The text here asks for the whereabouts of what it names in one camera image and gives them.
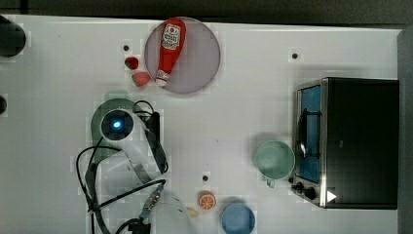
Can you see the yellow banana toy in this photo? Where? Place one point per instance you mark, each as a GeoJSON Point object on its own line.
{"type": "Point", "coordinates": [192, 212]}

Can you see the large black cylinder post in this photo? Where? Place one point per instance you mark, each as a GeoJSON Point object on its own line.
{"type": "Point", "coordinates": [12, 38]}

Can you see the blue bowl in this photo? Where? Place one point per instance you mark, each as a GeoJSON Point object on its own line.
{"type": "Point", "coordinates": [238, 218]}

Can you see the small black cylinder post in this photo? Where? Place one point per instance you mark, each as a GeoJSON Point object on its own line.
{"type": "Point", "coordinates": [3, 105]}

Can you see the orange slice toy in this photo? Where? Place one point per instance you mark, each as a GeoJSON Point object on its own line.
{"type": "Point", "coordinates": [207, 200]}

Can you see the green mug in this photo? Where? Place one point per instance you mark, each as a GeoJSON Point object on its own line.
{"type": "Point", "coordinates": [274, 160]}

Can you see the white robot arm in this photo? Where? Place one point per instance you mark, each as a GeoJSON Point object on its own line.
{"type": "Point", "coordinates": [130, 189]}

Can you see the light red strawberry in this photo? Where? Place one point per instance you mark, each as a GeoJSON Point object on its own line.
{"type": "Point", "coordinates": [141, 78]}

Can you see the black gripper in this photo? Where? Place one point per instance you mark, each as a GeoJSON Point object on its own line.
{"type": "Point", "coordinates": [155, 136]}

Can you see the red ketchup bottle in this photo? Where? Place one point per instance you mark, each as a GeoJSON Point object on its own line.
{"type": "Point", "coordinates": [172, 42]}

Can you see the black toaster oven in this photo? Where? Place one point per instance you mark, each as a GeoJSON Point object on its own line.
{"type": "Point", "coordinates": [346, 135]}

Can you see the grey round plate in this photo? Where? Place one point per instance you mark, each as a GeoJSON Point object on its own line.
{"type": "Point", "coordinates": [197, 64]}

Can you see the dark red strawberry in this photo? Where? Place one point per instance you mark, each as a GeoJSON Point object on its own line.
{"type": "Point", "coordinates": [132, 63]}

